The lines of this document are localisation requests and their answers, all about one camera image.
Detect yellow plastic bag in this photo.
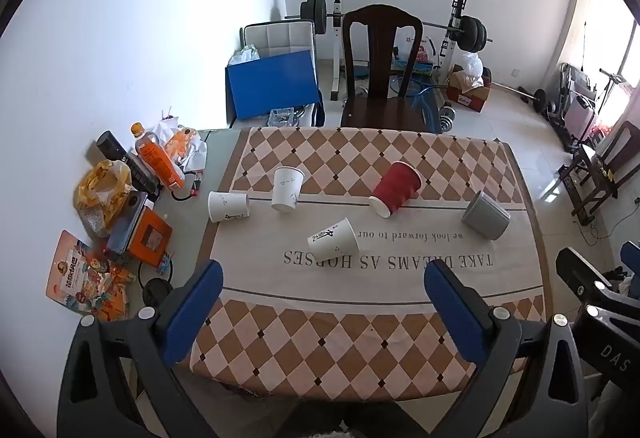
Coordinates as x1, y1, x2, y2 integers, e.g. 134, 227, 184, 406
74, 160, 134, 239

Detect white paper cup small marks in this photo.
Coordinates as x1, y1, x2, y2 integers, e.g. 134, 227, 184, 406
271, 166, 306, 213

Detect blue board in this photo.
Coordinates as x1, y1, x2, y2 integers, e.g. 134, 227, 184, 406
226, 50, 321, 121

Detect grey and blue box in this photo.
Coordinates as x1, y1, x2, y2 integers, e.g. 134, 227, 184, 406
105, 192, 151, 259

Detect red and brown cardboard box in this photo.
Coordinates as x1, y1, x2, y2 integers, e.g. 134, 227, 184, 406
445, 64, 492, 113

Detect crumpled clear plastic bag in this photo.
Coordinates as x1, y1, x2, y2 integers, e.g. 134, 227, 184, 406
228, 44, 261, 67

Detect clear plastic container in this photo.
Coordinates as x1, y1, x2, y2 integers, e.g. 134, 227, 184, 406
268, 108, 300, 128

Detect white bag with red print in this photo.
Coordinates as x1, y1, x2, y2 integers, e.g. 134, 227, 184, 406
394, 26, 437, 64

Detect black round lid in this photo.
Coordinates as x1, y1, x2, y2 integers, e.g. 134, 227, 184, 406
142, 280, 174, 307

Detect brown checkered tablecloth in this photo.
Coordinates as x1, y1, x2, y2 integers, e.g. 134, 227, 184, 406
189, 126, 547, 402

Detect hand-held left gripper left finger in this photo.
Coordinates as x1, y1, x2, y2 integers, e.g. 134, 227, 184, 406
56, 259, 224, 438

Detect dark wooden side chair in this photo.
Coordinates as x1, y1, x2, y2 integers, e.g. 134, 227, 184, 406
564, 120, 640, 225

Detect blue badminton racket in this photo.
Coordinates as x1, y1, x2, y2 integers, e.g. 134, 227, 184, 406
389, 76, 449, 99

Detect orange drink bottle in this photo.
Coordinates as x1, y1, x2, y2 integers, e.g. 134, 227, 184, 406
130, 122, 185, 191

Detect white padded chair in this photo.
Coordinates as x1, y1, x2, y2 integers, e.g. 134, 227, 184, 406
240, 20, 317, 64

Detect red and black cable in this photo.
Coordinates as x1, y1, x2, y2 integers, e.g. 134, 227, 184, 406
172, 172, 204, 202

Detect short barbell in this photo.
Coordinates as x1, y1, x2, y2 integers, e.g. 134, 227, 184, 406
492, 84, 557, 115

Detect plain white paper cup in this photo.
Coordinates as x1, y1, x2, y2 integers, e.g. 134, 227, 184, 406
208, 191, 250, 223

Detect crumpled white plastic bag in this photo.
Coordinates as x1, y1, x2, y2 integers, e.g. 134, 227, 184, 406
151, 117, 209, 175

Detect black bottle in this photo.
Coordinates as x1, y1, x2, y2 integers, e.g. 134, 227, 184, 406
96, 131, 162, 201

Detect orange box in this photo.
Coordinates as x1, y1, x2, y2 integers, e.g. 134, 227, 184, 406
127, 210, 174, 267

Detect white barbell rack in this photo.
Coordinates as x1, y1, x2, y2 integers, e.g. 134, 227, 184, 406
327, 0, 471, 103

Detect colourful snack packet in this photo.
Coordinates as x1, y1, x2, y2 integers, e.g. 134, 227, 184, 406
45, 230, 137, 322

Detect white cup with black print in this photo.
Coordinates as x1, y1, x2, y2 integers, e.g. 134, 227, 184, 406
307, 217, 361, 263

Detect pink suitcase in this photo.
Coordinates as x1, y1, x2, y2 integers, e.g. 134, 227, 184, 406
564, 94, 599, 139

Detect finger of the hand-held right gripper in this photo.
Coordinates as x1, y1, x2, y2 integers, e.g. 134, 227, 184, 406
555, 246, 610, 309
620, 241, 640, 279

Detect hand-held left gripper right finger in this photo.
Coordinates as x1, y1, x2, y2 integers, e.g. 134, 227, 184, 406
423, 260, 597, 438

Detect red ribbed paper cup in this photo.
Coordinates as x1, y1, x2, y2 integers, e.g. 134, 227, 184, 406
368, 161, 423, 219

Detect long barbell with black plates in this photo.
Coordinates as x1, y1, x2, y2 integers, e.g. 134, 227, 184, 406
285, 0, 494, 53

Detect grey cup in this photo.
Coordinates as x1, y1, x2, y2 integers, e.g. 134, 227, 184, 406
461, 190, 511, 242

